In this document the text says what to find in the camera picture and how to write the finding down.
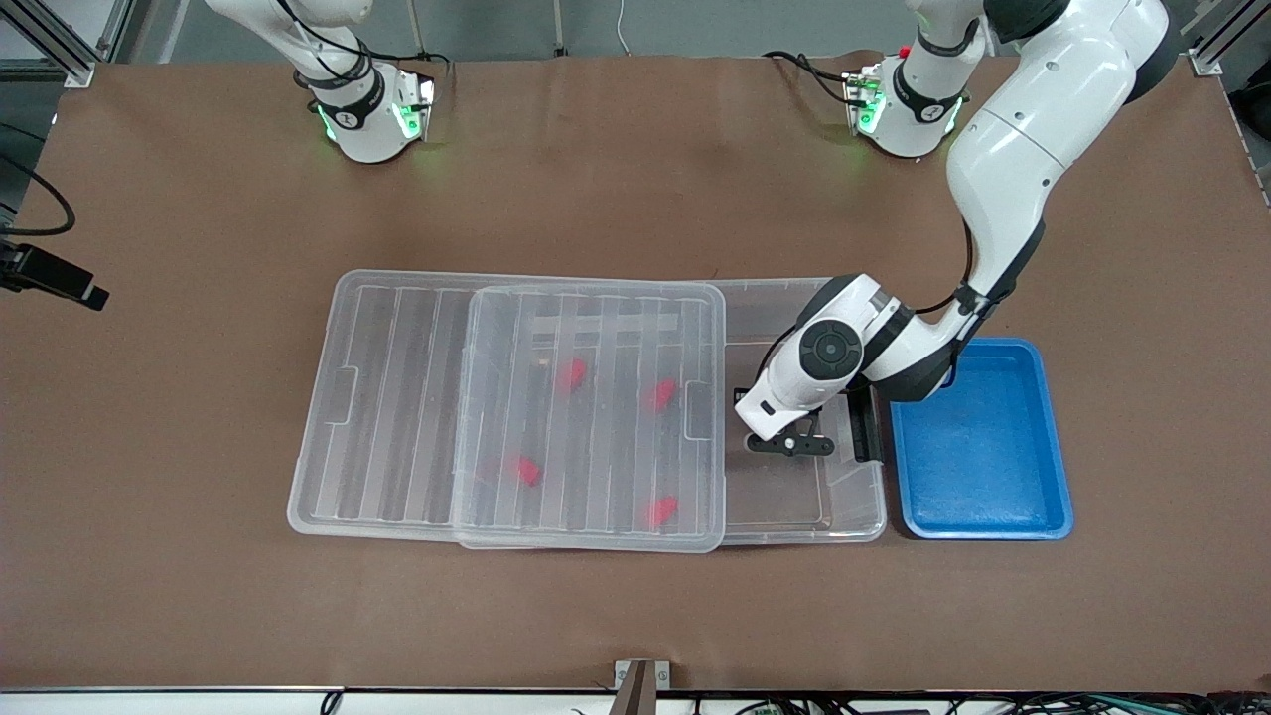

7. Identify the clear plastic box lid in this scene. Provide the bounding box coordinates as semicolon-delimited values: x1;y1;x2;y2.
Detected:
286;268;729;554

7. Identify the clear plastic storage box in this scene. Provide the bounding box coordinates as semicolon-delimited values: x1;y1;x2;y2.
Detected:
452;277;888;548

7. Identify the blue plastic tray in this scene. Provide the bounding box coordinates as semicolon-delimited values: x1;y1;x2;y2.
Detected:
888;337;1076;542

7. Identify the brown paper table cover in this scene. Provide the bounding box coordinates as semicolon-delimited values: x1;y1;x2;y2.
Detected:
0;52;1271;694

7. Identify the black box latch handle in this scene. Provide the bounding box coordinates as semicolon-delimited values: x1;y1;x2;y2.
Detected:
844;385;884;465

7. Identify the black right arm gripper cable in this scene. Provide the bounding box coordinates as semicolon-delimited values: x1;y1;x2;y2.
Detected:
0;149;77;239

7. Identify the black arm gripper cable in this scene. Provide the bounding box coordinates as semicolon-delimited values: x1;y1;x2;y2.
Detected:
0;149;77;239
912;222;994;319

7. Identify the black left arm gripper cable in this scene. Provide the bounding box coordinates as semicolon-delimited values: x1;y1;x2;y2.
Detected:
912;222;994;319

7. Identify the aluminium frame profile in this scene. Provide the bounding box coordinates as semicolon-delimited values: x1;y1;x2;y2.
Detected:
0;0;136;88
1187;0;1271;78

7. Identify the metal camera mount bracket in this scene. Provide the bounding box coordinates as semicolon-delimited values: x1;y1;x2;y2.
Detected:
613;658;673;715

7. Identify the black right arm base cable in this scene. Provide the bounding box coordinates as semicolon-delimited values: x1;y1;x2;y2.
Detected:
276;0;453;82

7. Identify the black arm base cable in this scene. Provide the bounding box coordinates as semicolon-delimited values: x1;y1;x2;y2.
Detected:
763;50;857;106
276;0;453;82

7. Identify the black left arm base cable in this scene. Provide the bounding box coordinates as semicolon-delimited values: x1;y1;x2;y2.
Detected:
763;50;857;106

